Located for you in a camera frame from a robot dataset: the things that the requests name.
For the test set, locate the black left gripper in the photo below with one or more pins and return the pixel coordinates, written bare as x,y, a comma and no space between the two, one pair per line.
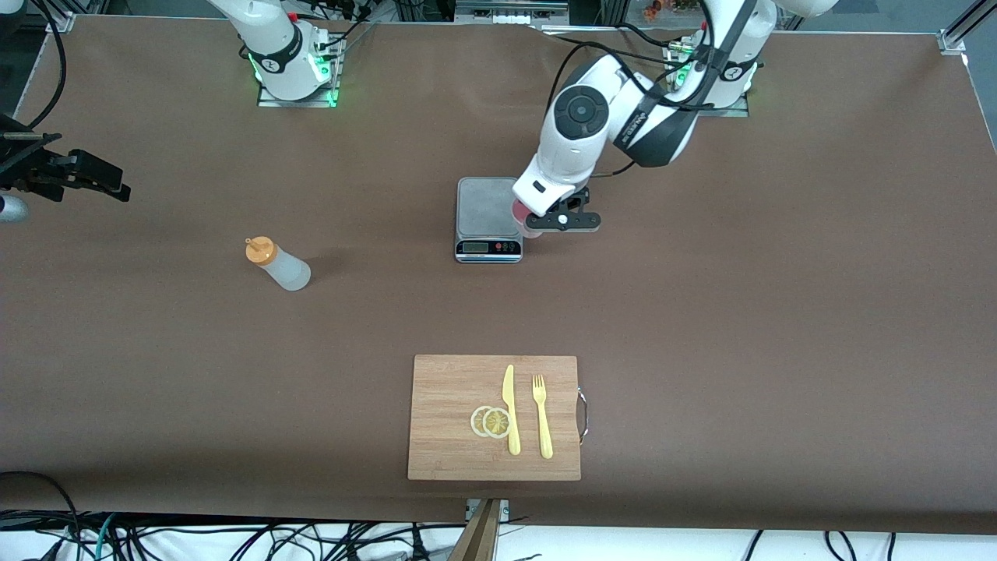
573,202

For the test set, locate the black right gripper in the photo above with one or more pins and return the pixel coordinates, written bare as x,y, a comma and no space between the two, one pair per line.
33,173

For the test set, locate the pink plastic cup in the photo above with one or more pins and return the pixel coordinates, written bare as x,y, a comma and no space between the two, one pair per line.
519,213

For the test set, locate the translucent orange-capped sauce bottle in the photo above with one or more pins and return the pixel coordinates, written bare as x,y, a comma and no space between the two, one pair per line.
288,271

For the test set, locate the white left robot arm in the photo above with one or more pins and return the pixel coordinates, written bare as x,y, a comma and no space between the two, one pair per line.
565,160

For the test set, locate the silver digital kitchen scale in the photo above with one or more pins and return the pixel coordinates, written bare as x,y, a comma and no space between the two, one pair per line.
483,206

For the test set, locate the white power strip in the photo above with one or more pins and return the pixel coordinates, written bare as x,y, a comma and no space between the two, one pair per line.
510,15

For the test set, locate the yellow plastic knife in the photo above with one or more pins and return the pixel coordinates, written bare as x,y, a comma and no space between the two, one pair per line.
509,389

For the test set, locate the orange toy food pile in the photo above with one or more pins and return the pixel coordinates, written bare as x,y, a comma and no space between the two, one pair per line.
662,8

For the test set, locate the wooden cutting board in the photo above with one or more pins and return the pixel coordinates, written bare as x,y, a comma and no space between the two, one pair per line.
444,389

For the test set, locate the yellow plastic fork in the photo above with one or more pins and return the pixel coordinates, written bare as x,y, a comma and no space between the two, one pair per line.
545,432

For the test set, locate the lemon slice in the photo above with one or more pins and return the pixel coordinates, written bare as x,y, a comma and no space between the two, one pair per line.
476,421
496,423

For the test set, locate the aluminium frame profile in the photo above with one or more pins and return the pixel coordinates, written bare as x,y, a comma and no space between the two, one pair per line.
954,39
61,22

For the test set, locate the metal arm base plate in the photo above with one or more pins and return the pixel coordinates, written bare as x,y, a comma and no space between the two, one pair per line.
732,113
311,103

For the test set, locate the silver mounting bracket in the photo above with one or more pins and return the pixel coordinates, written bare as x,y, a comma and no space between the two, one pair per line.
504,508

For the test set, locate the wooden camera mount post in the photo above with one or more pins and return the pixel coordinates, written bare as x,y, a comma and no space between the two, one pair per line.
481,538

